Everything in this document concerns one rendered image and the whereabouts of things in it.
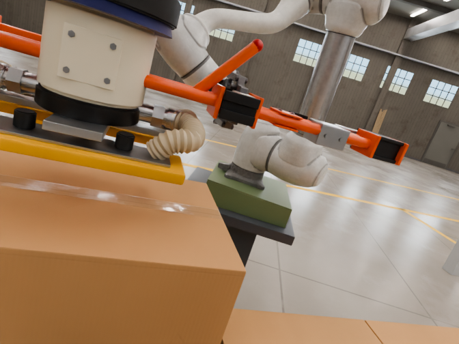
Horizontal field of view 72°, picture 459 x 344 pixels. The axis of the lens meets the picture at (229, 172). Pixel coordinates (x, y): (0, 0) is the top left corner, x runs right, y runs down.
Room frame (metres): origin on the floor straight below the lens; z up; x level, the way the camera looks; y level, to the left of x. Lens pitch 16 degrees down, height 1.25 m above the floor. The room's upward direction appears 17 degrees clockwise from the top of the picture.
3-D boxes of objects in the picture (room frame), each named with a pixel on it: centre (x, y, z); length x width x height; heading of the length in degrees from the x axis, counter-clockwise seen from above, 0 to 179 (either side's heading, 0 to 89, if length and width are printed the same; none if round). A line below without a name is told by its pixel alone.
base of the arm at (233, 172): (1.38, -0.05, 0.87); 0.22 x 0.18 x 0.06; 92
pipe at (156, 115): (0.55, 0.27, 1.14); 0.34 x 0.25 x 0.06; 108
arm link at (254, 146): (1.38, -0.09, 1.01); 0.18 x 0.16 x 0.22; 61
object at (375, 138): (0.73, -0.30, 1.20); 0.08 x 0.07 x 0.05; 108
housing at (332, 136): (0.69, -0.17, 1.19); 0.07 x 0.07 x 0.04; 18
